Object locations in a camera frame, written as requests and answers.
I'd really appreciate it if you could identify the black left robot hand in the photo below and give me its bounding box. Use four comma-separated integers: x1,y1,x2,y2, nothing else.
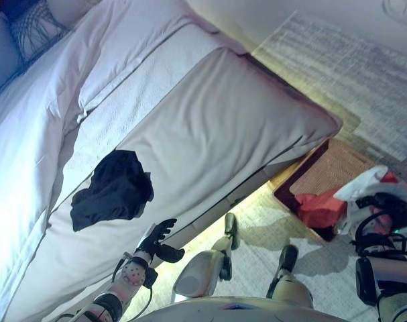
135,217,186,264

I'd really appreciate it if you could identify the grey robot torso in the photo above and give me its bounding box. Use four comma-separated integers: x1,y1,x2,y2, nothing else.
135,297,328,322

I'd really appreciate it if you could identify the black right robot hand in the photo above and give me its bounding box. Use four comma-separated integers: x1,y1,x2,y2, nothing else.
379,174,407,205

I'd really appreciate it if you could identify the patterned grey cushion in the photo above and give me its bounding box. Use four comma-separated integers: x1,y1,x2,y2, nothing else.
10,0,70,64

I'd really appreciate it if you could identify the small oval floor mat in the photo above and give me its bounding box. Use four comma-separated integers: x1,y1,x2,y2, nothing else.
382,0,407,25

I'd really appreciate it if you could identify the red garment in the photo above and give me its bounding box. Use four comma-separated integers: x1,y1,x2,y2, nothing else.
295,193,349,232

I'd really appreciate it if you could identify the white garment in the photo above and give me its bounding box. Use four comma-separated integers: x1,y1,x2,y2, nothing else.
333,164,390,235

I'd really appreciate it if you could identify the brown wicker basket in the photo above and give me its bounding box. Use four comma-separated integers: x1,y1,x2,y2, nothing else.
270,138,378,243

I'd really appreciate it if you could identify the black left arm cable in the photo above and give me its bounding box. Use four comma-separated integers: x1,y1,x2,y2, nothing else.
112,253,154,318

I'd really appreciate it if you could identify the bed with grey bedding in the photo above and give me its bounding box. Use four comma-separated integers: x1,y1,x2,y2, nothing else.
1,46,344,322

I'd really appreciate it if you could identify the black garment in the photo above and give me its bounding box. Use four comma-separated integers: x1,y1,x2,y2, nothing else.
70,150,156,232

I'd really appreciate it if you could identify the silver left robot leg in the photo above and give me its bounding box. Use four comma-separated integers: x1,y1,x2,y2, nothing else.
172,250,233,299

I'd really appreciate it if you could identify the large grey striped rug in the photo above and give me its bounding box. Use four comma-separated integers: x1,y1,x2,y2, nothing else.
146,9,407,322

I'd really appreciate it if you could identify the silver right robot leg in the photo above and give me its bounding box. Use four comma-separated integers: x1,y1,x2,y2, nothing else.
266,268,314,308

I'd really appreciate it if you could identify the grey robot foot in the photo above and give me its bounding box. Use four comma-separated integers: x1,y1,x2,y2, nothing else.
223,213,239,252
276,244,300,280

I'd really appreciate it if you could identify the grey left robot foot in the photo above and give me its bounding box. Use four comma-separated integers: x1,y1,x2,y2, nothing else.
223,213,239,252

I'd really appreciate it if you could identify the textured white blanket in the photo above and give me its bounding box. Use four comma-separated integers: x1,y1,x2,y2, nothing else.
47,21,245,222

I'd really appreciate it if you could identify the grey right robot foot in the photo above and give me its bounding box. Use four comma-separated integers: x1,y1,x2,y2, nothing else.
276,244,300,280

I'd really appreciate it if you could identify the silver robot leg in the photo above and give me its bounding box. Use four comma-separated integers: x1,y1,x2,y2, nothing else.
266,268,314,308
172,250,233,299

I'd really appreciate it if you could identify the white bed pillow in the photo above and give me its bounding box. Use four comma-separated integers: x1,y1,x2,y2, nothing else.
48,0,102,27
0,13,23,99

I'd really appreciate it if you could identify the brown bed frame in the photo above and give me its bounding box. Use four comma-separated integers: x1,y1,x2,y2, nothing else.
154,137,331,272

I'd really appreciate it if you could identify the white duvet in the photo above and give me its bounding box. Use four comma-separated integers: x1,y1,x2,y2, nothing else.
0,0,221,322

